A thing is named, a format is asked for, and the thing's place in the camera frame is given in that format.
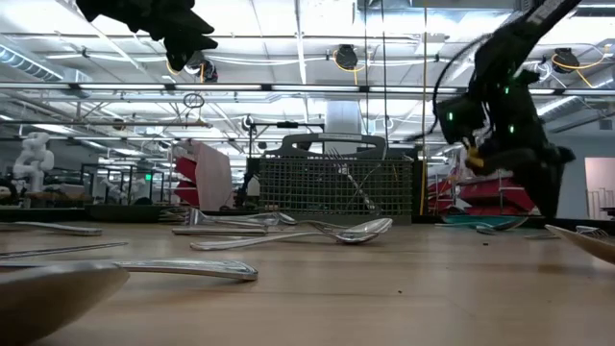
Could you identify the grey mesh cutlery basket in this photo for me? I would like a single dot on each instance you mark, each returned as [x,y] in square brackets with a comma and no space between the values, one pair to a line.
[288,192]

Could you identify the white robot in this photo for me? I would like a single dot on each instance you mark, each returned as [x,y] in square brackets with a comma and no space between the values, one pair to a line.
[33,158]

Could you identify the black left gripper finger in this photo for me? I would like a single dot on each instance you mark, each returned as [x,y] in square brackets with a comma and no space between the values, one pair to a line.
[192,24]
[185,53]

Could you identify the black frame workstation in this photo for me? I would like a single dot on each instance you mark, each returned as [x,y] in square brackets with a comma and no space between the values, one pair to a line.
[120,165]

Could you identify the grey ribbed air duct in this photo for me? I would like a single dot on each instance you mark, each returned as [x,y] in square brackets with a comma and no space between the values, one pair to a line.
[24,60]

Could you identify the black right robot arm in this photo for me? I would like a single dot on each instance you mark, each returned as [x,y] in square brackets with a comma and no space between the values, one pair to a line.
[528,29]

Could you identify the black background robot arm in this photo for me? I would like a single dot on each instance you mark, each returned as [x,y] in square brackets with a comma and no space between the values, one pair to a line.
[244,190]

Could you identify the white ventilation duct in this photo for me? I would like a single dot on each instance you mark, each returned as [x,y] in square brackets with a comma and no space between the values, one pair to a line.
[343,120]

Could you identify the long ceiling light bar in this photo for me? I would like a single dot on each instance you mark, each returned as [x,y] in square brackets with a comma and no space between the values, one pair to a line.
[216,87]

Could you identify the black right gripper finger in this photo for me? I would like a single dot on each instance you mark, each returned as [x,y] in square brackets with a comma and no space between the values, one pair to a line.
[540,187]

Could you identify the large red storage bin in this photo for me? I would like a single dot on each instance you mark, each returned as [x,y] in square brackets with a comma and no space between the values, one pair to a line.
[485,192]

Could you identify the red bin stack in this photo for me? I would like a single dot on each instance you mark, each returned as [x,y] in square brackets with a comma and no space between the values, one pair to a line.
[185,168]

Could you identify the teal round plate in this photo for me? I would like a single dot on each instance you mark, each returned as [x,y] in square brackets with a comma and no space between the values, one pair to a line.
[456,221]

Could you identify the thin silver cutlery piece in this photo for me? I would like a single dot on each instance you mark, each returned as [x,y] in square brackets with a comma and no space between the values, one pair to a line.
[72,249]
[312,222]

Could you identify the pink board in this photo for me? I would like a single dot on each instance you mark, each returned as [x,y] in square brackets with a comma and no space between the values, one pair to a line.
[214,178]

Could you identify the large silver spoon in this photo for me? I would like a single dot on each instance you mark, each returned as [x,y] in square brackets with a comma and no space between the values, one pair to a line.
[48,298]

